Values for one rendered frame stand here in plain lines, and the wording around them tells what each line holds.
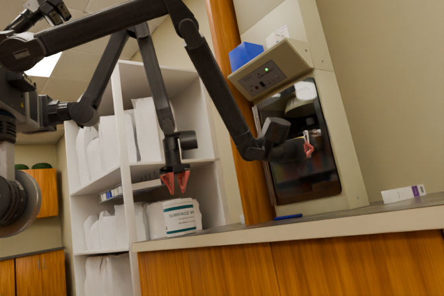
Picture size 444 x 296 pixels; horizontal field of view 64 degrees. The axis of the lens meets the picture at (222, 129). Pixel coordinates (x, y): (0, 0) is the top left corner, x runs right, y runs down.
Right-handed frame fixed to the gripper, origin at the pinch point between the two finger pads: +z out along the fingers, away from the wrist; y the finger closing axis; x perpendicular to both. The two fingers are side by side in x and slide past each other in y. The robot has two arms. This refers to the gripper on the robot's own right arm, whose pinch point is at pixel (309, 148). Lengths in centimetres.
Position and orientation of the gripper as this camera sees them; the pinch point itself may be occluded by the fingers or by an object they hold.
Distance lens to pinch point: 118.6
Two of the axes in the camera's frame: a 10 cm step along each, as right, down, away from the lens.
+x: 1.1, 9.9, -1.3
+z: 8.0, -0.1, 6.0
